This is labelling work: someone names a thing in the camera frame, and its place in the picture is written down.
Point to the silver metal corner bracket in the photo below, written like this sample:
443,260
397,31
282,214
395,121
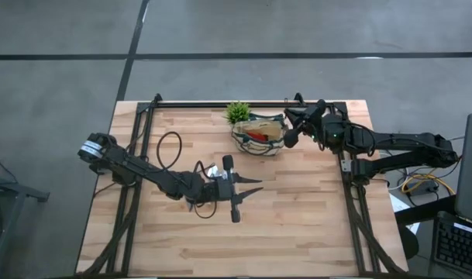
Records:
346,165

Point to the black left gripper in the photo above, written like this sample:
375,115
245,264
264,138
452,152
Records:
220,190

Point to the potted artificial green plant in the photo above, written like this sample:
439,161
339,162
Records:
237,112

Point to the black metal stand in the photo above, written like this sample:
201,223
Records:
14,190

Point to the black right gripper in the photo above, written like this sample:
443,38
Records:
315,124

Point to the black round stool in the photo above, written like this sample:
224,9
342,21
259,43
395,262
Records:
409,242

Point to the red garden item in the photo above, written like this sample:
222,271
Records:
257,136

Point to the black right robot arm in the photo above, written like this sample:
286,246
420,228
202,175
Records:
410,139

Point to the white paper sheet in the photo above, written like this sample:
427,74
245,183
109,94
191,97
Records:
398,203

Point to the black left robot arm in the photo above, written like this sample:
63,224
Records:
142,168

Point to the black metal table frame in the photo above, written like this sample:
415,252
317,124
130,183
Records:
189,104

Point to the black keyboard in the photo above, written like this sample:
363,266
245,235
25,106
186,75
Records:
458,244

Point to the beige canvas green-trimmed gardening bag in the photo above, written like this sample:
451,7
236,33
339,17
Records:
243,146

